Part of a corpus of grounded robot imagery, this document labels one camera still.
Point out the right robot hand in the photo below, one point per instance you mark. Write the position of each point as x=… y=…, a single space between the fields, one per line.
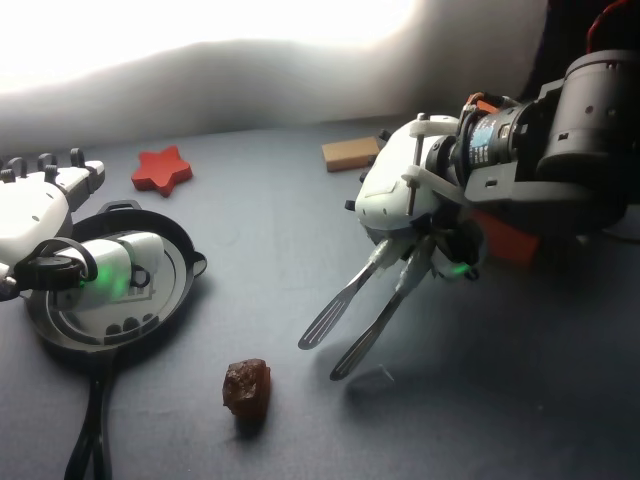
x=385 y=190

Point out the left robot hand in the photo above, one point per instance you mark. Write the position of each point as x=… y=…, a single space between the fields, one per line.
x=30 y=210

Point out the metal slotted tongs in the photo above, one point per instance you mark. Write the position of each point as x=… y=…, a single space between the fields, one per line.
x=327 y=320

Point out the brown meat piece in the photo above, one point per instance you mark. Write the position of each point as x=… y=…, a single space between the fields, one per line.
x=247 y=387

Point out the black cast iron frying pan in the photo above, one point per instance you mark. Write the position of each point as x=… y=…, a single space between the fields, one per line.
x=165 y=235

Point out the tan wooden block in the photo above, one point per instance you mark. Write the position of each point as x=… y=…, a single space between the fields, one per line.
x=350 y=154

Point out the grey table cloth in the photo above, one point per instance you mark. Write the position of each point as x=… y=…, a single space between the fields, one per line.
x=280 y=250

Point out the red star block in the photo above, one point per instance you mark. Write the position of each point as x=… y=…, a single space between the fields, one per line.
x=160 y=170

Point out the orange cube box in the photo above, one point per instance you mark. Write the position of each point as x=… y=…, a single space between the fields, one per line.
x=510 y=245

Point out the white backdrop sheet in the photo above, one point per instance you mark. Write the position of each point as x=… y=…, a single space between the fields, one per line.
x=250 y=75

